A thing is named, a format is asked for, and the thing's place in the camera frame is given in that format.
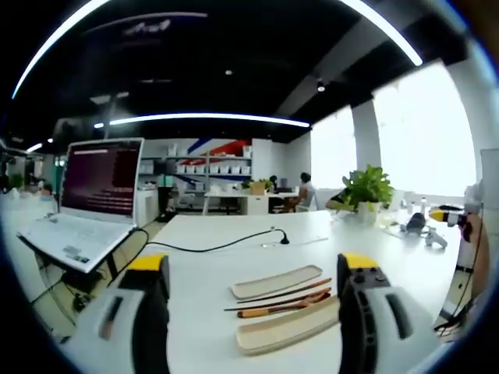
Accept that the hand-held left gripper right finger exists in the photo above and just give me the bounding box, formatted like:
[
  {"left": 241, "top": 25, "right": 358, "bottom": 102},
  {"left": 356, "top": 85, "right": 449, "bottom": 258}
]
[{"left": 336, "top": 252, "right": 442, "bottom": 374}]

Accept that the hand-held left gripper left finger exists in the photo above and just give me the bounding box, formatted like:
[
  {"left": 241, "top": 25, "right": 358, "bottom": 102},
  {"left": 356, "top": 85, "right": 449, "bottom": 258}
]
[{"left": 61, "top": 252, "right": 172, "bottom": 374}]

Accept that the beige cutlery case tray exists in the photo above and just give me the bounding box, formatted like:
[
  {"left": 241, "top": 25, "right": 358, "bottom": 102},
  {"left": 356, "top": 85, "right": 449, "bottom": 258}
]
[{"left": 235, "top": 295, "right": 341, "bottom": 357}]

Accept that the dark wooden chopstick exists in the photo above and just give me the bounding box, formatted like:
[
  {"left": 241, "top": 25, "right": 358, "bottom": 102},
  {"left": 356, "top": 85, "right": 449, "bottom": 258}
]
[
  {"left": 236, "top": 277, "right": 333, "bottom": 305},
  {"left": 223, "top": 288, "right": 333, "bottom": 312}
]

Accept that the beige cutlery case lid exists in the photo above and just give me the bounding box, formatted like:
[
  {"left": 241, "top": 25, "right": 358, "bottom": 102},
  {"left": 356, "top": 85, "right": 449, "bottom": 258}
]
[{"left": 229, "top": 264, "right": 324, "bottom": 301}]

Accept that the wooden spoon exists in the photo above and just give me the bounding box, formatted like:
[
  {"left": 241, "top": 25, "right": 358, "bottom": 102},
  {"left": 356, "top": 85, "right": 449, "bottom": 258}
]
[{"left": 237, "top": 291, "right": 331, "bottom": 319}]

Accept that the white handheld controller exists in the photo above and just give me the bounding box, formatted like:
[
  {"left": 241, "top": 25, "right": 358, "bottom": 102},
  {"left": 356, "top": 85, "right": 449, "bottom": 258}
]
[{"left": 423, "top": 228, "right": 448, "bottom": 249}]

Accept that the grey handheld device on table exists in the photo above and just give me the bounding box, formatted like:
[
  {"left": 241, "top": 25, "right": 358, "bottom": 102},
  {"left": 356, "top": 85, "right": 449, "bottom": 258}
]
[{"left": 405, "top": 212, "right": 429, "bottom": 235}]

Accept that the black laptop stand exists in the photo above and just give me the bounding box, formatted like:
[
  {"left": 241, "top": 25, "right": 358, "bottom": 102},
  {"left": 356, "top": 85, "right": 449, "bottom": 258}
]
[{"left": 33, "top": 229, "right": 136, "bottom": 312}]

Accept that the potted green plant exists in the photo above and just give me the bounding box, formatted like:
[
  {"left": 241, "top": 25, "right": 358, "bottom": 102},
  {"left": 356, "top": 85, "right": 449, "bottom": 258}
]
[{"left": 342, "top": 164, "right": 395, "bottom": 226}]

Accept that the white laptop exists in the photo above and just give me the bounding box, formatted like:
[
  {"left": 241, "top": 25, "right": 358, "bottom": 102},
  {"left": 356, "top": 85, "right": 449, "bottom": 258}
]
[{"left": 16, "top": 137, "right": 146, "bottom": 274}]

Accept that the white office desk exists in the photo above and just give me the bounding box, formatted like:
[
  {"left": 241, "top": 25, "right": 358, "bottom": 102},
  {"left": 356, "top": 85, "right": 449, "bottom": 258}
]
[{"left": 202, "top": 189, "right": 302, "bottom": 217}]

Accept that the shelf with white boxes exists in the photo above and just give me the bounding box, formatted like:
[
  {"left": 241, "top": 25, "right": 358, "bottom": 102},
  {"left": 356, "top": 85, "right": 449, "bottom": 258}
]
[{"left": 139, "top": 143, "right": 253, "bottom": 189}]

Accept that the cardboard box with plant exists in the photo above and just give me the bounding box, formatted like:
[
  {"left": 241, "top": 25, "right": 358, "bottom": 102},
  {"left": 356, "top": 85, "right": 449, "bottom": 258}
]
[{"left": 241, "top": 178, "right": 274, "bottom": 196}]

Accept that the black cable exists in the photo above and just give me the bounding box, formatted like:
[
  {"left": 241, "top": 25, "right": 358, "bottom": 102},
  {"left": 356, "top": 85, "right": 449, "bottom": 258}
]
[{"left": 131, "top": 225, "right": 292, "bottom": 254}]

